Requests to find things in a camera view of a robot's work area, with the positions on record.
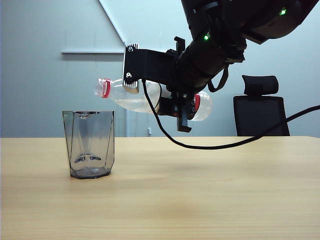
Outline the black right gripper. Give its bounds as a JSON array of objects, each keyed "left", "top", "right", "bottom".
[{"left": 157, "top": 36, "right": 193, "bottom": 133}]

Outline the clear water bottle red label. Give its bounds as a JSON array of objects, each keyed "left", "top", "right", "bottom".
[{"left": 93, "top": 77, "right": 213, "bottom": 123}]

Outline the black office chair backrest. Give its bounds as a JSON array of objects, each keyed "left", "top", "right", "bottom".
[{"left": 232, "top": 95, "right": 291, "bottom": 137}]

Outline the black office chair headrest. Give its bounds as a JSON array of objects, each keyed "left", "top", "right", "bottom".
[{"left": 241, "top": 74, "right": 280, "bottom": 96}]

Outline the smoky grey faceted cup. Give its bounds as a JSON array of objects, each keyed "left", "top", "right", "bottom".
[{"left": 61, "top": 110, "right": 116, "bottom": 180}]

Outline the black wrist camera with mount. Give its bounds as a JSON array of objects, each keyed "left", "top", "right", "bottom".
[{"left": 121, "top": 42, "right": 176, "bottom": 94}]

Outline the white vertical wall trunking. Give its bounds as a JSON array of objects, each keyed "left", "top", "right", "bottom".
[{"left": 124, "top": 109, "right": 131, "bottom": 138}]

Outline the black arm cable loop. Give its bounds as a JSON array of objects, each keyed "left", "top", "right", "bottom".
[{"left": 206, "top": 64, "right": 230, "bottom": 93}]

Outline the thick black camera cable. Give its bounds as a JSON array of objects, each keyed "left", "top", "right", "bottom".
[{"left": 141, "top": 78, "right": 320, "bottom": 150}]

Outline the white horizontal wall trunking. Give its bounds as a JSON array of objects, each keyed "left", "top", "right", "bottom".
[{"left": 61, "top": 49, "right": 126, "bottom": 55}]

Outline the white diagonal wall trunking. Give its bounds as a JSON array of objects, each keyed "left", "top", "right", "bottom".
[{"left": 97, "top": 0, "right": 127, "bottom": 46}]

